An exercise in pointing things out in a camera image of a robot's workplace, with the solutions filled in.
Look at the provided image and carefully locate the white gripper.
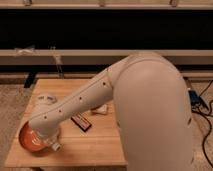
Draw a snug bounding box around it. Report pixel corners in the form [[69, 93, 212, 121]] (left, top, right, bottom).
[[35, 129, 60, 146]]

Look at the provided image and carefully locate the white plastic bottle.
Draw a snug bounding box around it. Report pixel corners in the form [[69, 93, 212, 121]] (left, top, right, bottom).
[[44, 136, 61, 151]]

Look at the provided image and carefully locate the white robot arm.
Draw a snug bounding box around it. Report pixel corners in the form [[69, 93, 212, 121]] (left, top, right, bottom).
[[29, 51, 194, 171]]

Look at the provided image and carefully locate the orange ceramic bowl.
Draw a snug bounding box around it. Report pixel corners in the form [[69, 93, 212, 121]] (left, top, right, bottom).
[[18, 122, 51, 153]]

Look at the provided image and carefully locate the dark rectangular candy box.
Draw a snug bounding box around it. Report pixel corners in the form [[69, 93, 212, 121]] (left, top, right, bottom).
[[71, 114, 92, 132]]

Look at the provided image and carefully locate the wooden table board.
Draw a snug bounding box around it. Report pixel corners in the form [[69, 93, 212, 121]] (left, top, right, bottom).
[[5, 79, 126, 168]]

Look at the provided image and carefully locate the small beige block toy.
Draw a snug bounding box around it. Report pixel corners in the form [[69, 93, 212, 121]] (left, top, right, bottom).
[[91, 104, 108, 115]]

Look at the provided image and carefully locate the blue power adapter box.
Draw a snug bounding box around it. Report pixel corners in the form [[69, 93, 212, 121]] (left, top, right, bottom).
[[189, 90, 200, 108]]

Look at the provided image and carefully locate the lower grey wall rail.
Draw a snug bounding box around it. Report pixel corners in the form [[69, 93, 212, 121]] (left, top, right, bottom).
[[0, 50, 213, 65]]

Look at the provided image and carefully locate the grey wall rail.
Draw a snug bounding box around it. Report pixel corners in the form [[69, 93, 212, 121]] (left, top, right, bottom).
[[0, 0, 213, 10], [0, 50, 213, 65]]

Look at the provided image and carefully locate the upper grey wall rail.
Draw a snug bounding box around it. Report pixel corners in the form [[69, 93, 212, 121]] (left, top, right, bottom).
[[0, 0, 213, 10]]

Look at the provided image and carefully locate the black power cable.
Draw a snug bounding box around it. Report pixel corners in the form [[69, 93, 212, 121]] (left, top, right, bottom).
[[190, 79, 213, 169]]

